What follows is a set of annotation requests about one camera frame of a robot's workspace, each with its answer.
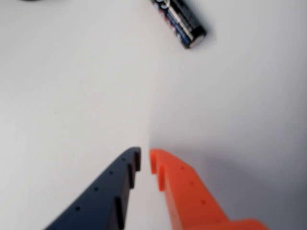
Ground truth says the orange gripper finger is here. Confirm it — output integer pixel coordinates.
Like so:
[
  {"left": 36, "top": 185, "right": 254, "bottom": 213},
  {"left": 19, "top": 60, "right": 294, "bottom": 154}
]
[{"left": 149, "top": 148, "right": 272, "bottom": 230}]

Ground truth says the blue grey gripper finger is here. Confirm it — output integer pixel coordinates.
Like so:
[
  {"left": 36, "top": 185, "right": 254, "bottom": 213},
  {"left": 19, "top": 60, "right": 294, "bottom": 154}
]
[{"left": 44, "top": 146, "right": 142, "bottom": 230}]

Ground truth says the black aa battery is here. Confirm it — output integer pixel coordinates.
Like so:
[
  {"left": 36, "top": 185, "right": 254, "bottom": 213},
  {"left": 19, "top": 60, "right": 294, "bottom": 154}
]
[{"left": 151, "top": 0, "right": 208, "bottom": 49}]

